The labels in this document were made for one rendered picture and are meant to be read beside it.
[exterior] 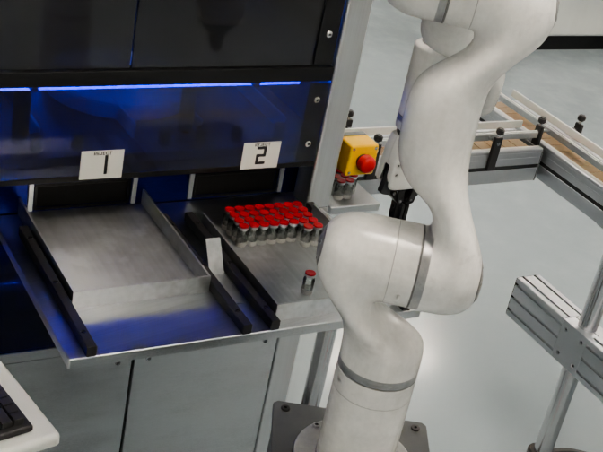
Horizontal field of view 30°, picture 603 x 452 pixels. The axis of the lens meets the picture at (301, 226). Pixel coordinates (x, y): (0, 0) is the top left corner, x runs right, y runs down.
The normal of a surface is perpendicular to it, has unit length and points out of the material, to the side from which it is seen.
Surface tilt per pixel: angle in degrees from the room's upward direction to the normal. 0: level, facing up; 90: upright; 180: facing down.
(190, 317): 0
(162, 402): 90
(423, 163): 90
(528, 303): 90
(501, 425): 0
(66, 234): 0
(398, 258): 57
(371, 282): 96
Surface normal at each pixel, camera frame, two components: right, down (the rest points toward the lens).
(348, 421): -0.54, 0.31
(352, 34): 0.46, 0.49
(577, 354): -0.87, 0.08
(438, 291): -0.09, 0.43
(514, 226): 0.18, -0.87
